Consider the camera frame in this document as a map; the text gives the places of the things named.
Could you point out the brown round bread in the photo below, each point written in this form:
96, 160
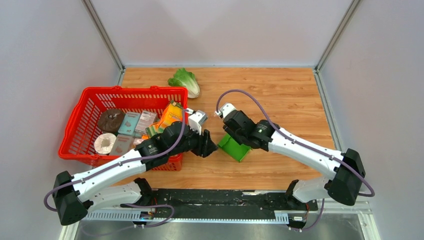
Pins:
110, 121

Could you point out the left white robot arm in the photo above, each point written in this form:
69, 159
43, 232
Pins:
76, 195

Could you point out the green striped sponge pack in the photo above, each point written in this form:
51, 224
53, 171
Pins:
152, 130

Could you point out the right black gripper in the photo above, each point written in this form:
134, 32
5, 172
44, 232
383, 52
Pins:
234, 136

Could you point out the green lettuce head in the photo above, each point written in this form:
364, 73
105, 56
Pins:
186, 79

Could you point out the grey pink flat box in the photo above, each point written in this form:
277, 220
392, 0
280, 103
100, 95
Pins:
122, 145

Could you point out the white toilet paper roll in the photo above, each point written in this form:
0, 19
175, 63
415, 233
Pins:
103, 144

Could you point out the green paper box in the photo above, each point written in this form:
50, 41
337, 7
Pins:
236, 151

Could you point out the red plastic basket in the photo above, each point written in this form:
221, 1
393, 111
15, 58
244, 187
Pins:
81, 130

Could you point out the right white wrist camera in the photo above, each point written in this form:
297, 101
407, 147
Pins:
225, 110

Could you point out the pink small box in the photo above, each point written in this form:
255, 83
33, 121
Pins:
146, 119

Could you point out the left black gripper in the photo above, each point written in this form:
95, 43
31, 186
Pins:
209, 146

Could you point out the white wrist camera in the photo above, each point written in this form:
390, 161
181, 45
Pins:
225, 110
196, 119

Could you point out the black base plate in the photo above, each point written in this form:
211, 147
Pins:
220, 204

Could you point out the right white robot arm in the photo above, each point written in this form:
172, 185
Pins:
341, 171

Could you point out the orange yellow carton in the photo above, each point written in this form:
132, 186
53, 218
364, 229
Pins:
172, 113

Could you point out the teal small box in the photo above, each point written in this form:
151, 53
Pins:
129, 124

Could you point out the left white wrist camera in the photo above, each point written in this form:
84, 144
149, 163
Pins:
196, 119

